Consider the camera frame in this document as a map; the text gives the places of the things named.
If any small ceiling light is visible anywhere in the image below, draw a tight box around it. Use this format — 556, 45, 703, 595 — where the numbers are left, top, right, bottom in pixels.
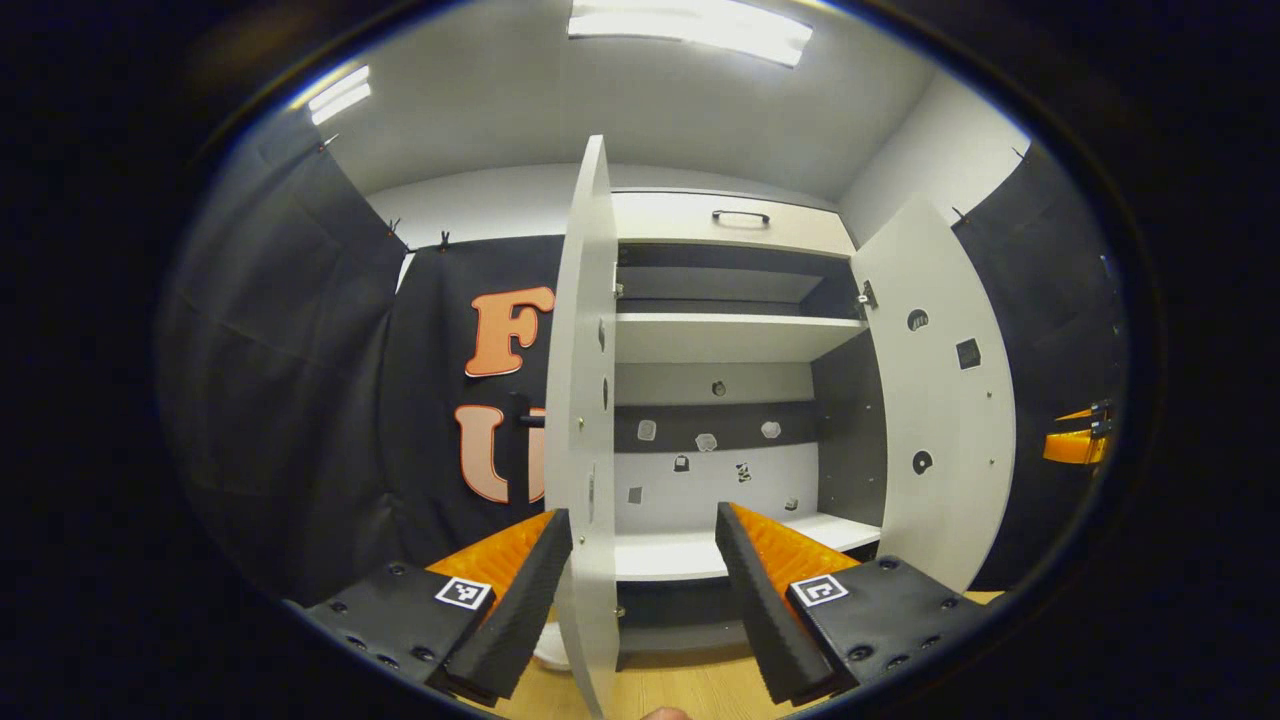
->
308, 66, 371, 125

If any black backdrop cloth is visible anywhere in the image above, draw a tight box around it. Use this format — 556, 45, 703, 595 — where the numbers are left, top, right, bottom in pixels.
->
158, 135, 1126, 606

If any beige double-door shoe cabinet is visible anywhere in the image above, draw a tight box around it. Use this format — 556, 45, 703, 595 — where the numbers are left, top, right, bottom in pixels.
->
610, 188, 891, 656

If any white cabinet shelf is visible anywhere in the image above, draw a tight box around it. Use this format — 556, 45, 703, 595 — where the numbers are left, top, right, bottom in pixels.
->
613, 512, 883, 583
615, 313, 869, 364

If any black left door handle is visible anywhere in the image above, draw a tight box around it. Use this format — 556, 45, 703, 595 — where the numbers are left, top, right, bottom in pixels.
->
510, 392, 548, 506

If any white plush pumpkin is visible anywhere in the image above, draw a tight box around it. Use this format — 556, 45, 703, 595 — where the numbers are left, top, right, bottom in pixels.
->
533, 622, 573, 671

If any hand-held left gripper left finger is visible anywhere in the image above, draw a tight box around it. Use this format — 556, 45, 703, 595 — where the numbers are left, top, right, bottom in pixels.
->
300, 508, 576, 706

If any beige cabinet door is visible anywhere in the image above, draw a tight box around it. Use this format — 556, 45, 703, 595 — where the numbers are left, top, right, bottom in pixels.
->
850, 195, 1019, 593
543, 135, 621, 720

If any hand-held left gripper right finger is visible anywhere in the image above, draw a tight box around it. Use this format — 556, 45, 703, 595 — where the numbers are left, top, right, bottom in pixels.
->
715, 502, 1006, 706

